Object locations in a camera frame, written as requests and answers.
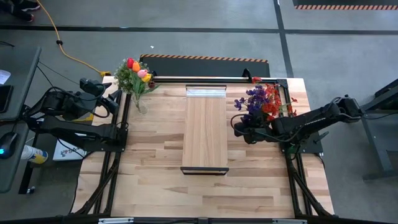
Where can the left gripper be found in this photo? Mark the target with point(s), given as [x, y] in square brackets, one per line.
[111, 104]

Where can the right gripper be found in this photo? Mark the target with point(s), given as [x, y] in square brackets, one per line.
[253, 132]

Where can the clear glass vase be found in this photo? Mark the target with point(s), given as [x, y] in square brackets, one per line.
[140, 105]

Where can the purple artificial flower bunch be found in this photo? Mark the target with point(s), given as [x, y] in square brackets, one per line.
[255, 98]

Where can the pink artificial tulip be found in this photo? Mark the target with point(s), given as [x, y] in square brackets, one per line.
[142, 73]

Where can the yellow artificial tulip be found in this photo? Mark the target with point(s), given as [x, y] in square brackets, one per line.
[146, 77]

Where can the orange artificial tulip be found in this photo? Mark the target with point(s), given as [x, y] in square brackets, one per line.
[136, 66]

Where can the red artificial tulip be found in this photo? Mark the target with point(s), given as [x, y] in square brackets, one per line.
[130, 63]

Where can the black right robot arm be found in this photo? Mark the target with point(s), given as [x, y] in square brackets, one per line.
[317, 119]

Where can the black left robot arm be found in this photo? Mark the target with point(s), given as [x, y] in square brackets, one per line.
[77, 130]

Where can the potted green plant white blossoms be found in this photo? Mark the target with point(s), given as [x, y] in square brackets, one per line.
[122, 76]

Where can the white printed cardboard box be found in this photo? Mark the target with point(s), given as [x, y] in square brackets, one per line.
[66, 153]

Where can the black mat orange striped edge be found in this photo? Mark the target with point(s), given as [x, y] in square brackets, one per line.
[342, 3]
[202, 67]

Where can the white yellow spray bottle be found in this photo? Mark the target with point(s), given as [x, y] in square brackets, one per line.
[34, 154]

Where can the black desk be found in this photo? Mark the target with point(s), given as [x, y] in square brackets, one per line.
[12, 174]
[21, 68]

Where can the black smartphone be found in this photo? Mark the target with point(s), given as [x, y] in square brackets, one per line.
[4, 98]

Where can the black computer mouse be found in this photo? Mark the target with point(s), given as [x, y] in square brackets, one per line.
[7, 144]

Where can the white paper sheet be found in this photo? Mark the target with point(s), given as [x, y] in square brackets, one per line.
[3, 76]

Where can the black front crossbeam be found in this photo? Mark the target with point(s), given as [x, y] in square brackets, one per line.
[155, 221]

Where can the dark metal bench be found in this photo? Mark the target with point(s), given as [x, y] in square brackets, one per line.
[382, 149]

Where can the person's shoe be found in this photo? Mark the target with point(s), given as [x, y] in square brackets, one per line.
[18, 7]

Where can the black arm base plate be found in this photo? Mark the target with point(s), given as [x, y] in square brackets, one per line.
[102, 149]
[314, 148]

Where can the black aluminium table frame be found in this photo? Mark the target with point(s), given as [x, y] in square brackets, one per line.
[217, 80]

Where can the silver metal bracket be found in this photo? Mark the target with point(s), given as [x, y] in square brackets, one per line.
[289, 221]
[115, 221]

